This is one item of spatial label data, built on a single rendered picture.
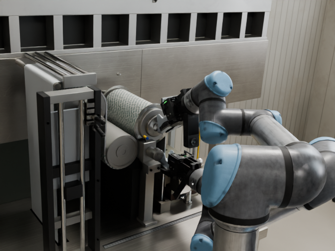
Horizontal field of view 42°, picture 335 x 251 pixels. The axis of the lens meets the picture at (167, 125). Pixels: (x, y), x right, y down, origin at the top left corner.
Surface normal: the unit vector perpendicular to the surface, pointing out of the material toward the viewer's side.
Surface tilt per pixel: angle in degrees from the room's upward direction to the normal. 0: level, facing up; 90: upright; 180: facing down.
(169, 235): 0
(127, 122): 93
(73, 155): 90
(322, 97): 90
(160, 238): 0
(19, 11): 90
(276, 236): 0
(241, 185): 78
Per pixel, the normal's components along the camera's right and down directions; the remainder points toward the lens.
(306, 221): 0.06, -0.94
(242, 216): -0.04, 0.24
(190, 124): 0.57, 0.15
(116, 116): -0.81, 0.22
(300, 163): 0.21, -0.54
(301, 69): 0.45, 0.33
